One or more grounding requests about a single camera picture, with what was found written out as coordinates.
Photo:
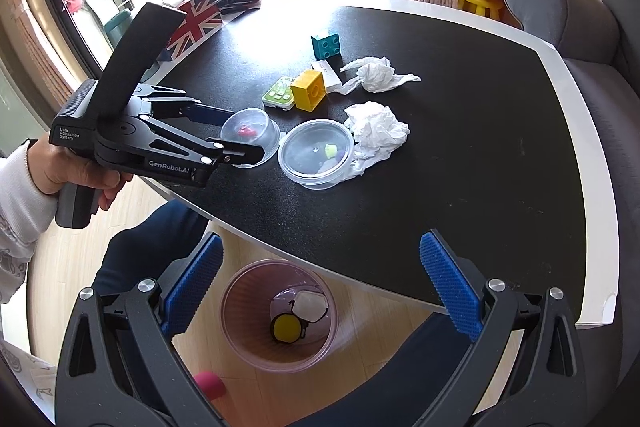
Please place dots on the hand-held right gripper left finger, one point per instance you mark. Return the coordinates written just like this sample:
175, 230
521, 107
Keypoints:
200, 277

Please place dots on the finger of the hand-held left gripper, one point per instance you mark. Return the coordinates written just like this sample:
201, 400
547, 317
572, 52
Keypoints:
235, 152
210, 113

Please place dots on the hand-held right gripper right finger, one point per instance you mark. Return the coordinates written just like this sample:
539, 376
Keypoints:
450, 287

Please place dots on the clear plastic bowl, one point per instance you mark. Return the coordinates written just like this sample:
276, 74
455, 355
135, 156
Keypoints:
265, 129

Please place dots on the pink trash bin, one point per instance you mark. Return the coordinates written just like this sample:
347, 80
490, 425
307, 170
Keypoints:
240, 307

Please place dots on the green and white toy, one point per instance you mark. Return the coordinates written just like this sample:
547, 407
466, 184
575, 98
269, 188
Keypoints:
277, 94

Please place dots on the clear round plastic container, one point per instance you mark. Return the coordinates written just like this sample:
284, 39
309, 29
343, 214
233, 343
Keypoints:
305, 157

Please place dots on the yellow toy block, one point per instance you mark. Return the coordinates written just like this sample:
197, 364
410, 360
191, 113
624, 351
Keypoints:
307, 92

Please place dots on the white tissue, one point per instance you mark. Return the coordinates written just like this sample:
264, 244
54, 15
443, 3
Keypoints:
375, 74
377, 127

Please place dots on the person's left hand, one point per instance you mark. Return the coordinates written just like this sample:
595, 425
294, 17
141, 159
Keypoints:
65, 167

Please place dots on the small red piece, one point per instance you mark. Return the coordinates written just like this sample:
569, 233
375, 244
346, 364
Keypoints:
245, 132

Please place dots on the person's left leg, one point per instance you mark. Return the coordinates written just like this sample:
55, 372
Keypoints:
150, 237

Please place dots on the person's leg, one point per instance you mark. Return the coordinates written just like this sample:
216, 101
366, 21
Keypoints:
390, 382
150, 237

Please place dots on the brown patterned curtain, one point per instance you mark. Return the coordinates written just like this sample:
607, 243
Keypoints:
35, 42

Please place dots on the flag print tissue box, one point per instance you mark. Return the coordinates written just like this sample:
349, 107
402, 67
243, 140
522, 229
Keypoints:
197, 22

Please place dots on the small green piece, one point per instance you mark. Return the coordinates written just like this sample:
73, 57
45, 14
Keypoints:
330, 151

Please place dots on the yellow round item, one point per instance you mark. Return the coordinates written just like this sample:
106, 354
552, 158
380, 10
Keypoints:
286, 328

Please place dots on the pink slipper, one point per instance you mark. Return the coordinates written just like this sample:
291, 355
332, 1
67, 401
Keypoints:
210, 384

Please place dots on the person's right leg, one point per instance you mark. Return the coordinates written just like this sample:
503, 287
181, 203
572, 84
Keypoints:
390, 382

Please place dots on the white rounded item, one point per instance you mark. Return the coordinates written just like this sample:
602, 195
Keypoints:
309, 306

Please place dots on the black folded item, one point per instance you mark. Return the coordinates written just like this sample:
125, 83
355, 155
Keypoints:
240, 2

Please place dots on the small white box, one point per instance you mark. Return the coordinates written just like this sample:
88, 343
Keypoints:
332, 77

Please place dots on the teal toy block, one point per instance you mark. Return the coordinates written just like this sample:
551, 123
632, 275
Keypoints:
327, 47

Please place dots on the white printed cloth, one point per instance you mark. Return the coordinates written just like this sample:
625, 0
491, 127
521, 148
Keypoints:
22, 372

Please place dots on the grey sofa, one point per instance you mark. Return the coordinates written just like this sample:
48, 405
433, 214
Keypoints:
600, 107

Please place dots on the yellow stool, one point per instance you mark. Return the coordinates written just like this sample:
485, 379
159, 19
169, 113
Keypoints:
480, 4

